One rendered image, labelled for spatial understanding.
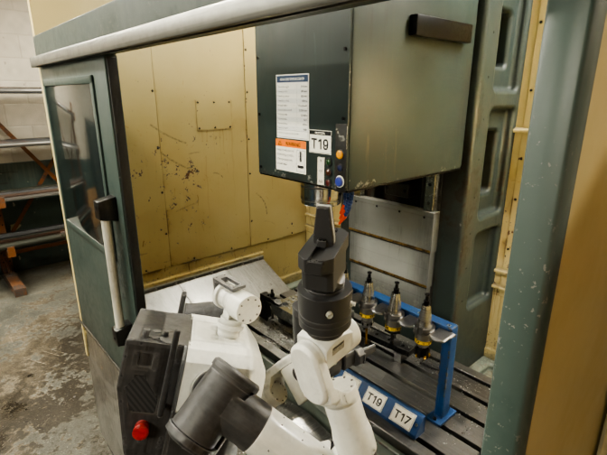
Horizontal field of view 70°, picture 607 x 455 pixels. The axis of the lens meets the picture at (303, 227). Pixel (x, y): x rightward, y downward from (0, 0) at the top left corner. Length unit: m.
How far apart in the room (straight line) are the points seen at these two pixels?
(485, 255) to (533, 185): 1.75
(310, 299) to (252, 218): 2.10
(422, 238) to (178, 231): 1.33
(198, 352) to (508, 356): 0.61
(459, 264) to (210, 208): 1.41
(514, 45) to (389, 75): 0.84
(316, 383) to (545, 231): 0.42
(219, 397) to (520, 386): 0.49
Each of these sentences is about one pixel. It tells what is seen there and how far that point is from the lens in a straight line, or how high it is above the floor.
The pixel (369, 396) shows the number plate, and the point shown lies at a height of 0.94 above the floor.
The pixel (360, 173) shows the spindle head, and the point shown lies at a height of 1.66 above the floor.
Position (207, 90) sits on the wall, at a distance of 2.52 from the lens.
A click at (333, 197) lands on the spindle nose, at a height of 1.52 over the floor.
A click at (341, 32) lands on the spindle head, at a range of 1.30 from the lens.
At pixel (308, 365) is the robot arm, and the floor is 1.47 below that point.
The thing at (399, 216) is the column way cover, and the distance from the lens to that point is 1.99.
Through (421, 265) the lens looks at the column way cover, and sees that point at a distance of 1.99.
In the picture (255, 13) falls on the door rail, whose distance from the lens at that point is 0.74.
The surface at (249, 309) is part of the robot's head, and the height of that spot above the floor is 1.43.
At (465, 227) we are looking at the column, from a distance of 1.90.
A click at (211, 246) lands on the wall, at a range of 2.64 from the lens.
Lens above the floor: 1.88
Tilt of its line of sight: 17 degrees down
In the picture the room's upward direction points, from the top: straight up
